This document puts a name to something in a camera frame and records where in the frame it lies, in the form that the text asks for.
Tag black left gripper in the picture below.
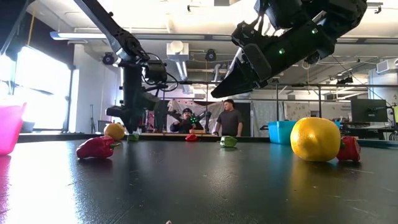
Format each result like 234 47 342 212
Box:
105 60 162 135

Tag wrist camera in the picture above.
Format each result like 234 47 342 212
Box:
269 0 312 29
144 60 169 84

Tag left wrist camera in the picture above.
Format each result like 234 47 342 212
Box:
144 60 169 84

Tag blue plastic basket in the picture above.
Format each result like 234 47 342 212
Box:
267 120 342 146

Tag rig crossbar with light strip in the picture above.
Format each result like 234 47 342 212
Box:
49 30 398 45

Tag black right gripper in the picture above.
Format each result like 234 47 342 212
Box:
211 18 338 99

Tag white curtain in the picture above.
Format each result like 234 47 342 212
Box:
251 101 292 130

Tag person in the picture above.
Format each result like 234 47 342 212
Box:
170 107 200 134
213 98 245 138

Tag black background station frame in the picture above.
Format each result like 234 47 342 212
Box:
161 79 398 124

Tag pink plastic basket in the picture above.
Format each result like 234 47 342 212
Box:
0 101 27 156

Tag black aluminium table frame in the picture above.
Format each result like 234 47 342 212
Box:
17 133 398 149

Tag black backdrop panel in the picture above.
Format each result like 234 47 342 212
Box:
242 101 252 138

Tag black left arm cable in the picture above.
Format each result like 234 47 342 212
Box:
141 52 180 93

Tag round black ceiling fixture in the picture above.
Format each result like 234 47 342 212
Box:
205 48 218 62
101 52 116 66

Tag white backdrop sheet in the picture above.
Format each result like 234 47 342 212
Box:
167 99 226 136

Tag black rig strut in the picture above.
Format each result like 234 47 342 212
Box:
0 0 35 57

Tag yellow lemon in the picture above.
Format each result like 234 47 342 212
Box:
290 116 342 162

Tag orange-coloured lemon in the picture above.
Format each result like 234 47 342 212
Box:
103 123 126 141

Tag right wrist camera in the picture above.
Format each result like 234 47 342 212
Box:
269 0 312 29

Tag black track light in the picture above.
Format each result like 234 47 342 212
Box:
304 51 330 65
336 75 354 85

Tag dark computer monitor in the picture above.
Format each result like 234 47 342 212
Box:
351 98 389 123

